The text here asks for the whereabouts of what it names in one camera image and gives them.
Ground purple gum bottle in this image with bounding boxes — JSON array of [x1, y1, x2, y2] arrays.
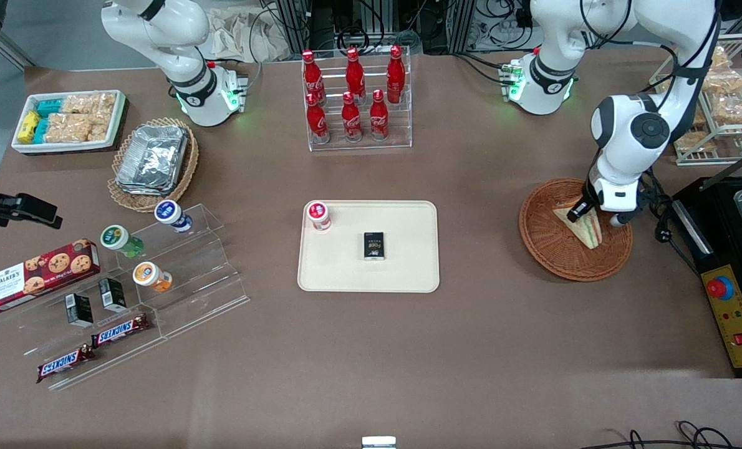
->
[[154, 200, 193, 234]]

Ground green gum bottle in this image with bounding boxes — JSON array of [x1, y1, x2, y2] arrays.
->
[[100, 224, 144, 258]]

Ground yellow snack packet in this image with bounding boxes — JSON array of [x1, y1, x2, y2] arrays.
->
[[19, 111, 41, 144]]

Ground round wicker basket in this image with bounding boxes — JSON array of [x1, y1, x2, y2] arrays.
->
[[519, 178, 634, 282]]

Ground clear acrylic bottle rack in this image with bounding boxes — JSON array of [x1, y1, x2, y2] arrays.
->
[[301, 47, 413, 152]]

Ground small black box with barcode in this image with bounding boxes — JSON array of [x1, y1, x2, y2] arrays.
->
[[99, 278, 127, 312], [65, 293, 94, 327]]

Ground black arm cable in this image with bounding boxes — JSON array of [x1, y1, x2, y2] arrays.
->
[[640, 171, 701, 275]]

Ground triangular sandwich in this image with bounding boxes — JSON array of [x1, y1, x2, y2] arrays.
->
[[553, 198, 604, 249]]

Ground Snickers chocolate bar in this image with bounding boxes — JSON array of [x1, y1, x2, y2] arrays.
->
[[90, 314, 150, 348], [36, 345, 95, 383]]

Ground oval wicker basket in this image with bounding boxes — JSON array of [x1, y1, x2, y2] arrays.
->
[[107, 117, 200, 213]]

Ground red emergency stop button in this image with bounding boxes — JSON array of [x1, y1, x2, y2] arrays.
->
[[706, 276, 735, 301]]

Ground red cola bottle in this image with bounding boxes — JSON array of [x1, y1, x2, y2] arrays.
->
[[341, 92, 363, 143], [345, 47, 367, 97], [387, 45, 406, 104], [302, 50, 327, 104], [306, 94, 330, 144], [370, 89, 390, 141]]

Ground white plastic snack bin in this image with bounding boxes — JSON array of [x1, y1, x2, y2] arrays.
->
[[11, 90, 127, 155]]

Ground red Walkers cookie box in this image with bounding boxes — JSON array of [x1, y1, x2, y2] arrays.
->
[[0, 239, 101, 313]]

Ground red gum bottle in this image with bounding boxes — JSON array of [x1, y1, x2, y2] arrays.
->
[[307, 201, 332, 232]]

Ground metal wire rack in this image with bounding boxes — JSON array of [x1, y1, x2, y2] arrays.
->
[[648, 34, 742, 166]]

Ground clear acrylic stepped display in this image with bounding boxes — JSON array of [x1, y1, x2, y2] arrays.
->
[[9, 203, 250, 392]]

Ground black floor cables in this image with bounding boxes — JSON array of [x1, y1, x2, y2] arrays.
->
[[580, 421, 742, 449]]

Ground beige plastic tray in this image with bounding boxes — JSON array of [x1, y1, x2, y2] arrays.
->
[[297, 200, 440, 293]]

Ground beige crumpled cloth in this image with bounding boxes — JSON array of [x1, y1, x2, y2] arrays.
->
[[208, 6, 298, 63]]

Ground stack of foil trays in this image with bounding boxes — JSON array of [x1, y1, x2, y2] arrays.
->
[[115, 125, 189, 196]]

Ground orange gum bottle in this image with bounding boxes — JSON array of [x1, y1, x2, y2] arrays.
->
[[133, 261, 173, 293]]

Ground black machine housing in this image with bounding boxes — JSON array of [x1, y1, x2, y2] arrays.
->
[[670, 176, 742, 379]]

